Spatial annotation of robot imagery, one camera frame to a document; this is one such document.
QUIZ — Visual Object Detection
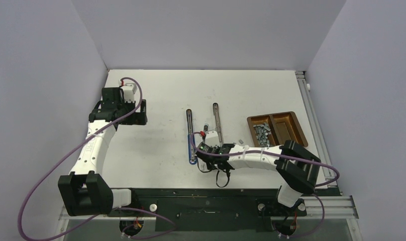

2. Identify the pile of grey staples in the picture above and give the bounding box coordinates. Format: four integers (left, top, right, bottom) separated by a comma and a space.
253, 122, 274, 147

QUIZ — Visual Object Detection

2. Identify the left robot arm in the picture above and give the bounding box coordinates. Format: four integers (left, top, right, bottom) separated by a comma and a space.
58, 83, 147, 216

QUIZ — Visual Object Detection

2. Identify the brown plastic divided tray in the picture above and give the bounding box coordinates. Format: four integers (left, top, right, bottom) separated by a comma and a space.
247, 111, 308, 147

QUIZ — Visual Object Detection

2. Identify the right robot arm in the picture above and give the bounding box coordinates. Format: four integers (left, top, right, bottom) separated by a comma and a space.
195, 140, 321, 215

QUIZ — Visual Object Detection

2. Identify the aluminium frame rail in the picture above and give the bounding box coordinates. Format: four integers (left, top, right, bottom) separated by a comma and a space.
58, 70, 360, 221

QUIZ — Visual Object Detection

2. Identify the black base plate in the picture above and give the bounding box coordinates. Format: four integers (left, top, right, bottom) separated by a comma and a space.
106, 188, 315, 232

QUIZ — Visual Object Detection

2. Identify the blue stapler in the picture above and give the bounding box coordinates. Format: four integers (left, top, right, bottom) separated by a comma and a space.
186, 109, 197, 165

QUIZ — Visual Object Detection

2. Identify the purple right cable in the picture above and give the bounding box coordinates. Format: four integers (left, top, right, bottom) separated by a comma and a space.
191, 132, 341, 239

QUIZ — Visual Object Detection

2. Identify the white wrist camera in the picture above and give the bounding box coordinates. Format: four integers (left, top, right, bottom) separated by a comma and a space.
121, 83, 138, 103
205, 130, 220, 146

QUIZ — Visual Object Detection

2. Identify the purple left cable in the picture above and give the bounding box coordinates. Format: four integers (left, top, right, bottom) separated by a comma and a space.
17, 77, 177, 241

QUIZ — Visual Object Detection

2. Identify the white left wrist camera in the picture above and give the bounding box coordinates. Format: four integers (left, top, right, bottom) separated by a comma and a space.
121, 83, 138, 103

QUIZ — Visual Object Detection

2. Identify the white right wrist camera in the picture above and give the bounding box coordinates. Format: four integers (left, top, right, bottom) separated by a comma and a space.
205, 130, 220, 146

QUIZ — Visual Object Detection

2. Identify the silver black stapler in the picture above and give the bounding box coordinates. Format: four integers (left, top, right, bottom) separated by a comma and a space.
213, 102, 224, 146

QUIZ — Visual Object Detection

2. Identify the purple cable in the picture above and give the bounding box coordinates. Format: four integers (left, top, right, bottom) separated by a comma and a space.
17, 77, 177, 241
191, 132, 341, 239

